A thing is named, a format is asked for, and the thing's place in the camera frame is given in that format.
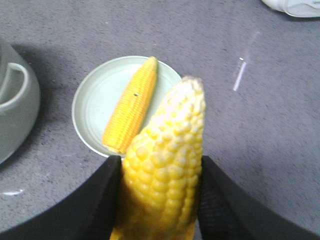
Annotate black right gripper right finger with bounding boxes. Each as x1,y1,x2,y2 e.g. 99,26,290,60
197,155,320,240

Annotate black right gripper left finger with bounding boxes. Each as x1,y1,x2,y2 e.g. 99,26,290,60
0,155,121,240

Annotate yellow corn cob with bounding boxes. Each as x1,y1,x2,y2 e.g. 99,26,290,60
102,56,158,155
109,75,207,240

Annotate green plate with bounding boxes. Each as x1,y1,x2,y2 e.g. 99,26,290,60
71,55,183,159

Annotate green electric cooking pot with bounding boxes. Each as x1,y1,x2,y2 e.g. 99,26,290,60
0,39,41,163

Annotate grey stone countertop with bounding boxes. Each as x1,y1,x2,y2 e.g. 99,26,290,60
0,0,320,233

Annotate white blender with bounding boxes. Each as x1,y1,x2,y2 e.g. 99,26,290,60
262,0,320,18

